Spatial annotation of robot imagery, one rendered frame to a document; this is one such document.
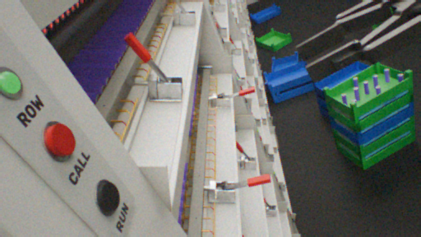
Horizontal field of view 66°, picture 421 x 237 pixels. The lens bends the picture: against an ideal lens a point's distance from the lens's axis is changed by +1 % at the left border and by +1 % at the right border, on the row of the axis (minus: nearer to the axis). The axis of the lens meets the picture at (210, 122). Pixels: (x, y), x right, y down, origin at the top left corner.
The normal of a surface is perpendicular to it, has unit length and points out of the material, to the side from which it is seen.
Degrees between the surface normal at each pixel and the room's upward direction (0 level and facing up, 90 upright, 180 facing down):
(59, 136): 90
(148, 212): 90
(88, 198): 90
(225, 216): 22
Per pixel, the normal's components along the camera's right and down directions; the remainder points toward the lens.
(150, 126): 0.00, -0.81
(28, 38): 0.93, -0.29
